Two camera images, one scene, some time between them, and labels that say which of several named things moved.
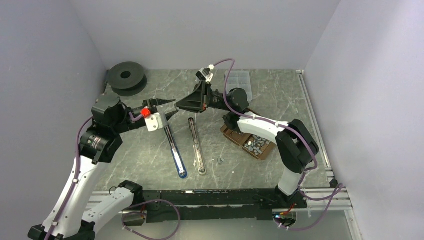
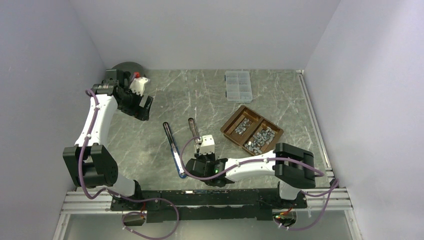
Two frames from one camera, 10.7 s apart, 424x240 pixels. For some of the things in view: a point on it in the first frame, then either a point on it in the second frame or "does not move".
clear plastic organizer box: [241, 79] does not move
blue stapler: [181, 168] does not move
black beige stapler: [199, 159] does not move
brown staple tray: [257, 146] does not move
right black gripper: [198, 101] -> [199, 157]
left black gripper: [156, 102] -> [141, 112]
